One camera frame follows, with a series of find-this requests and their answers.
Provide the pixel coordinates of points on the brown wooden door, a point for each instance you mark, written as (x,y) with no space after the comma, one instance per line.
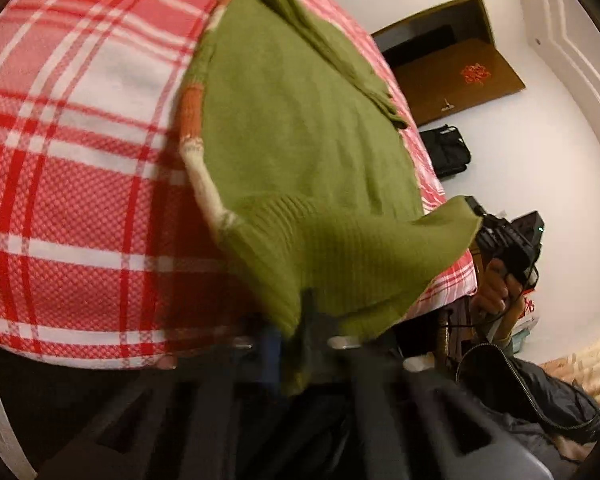
(460,80)

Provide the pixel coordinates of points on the dark jacket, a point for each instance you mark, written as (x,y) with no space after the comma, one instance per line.
(545,405)

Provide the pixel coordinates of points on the red paper door decoration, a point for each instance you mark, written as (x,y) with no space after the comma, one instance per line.
(475,73)

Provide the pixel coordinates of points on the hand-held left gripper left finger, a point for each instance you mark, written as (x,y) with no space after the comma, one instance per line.
(267,360)

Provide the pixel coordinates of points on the beige patterned cloth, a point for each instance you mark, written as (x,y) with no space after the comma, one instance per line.
(585,365)

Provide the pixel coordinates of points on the dark door frame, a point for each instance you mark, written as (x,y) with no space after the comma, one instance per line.
(430,25)

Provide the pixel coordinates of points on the green knit sweater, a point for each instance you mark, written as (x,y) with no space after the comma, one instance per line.
(300,170)

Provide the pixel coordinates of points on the person's right hand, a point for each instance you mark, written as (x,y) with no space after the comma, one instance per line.
(497,287)

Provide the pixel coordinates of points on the black backpack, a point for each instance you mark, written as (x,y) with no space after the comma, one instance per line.
(445,150)

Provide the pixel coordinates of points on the red plaid bed sheet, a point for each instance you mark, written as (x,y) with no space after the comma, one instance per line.
(80,185)

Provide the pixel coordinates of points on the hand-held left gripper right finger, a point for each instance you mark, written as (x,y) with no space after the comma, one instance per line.
(360,400)

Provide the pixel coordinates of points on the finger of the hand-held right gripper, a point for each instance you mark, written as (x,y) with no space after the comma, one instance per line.
(482,217)

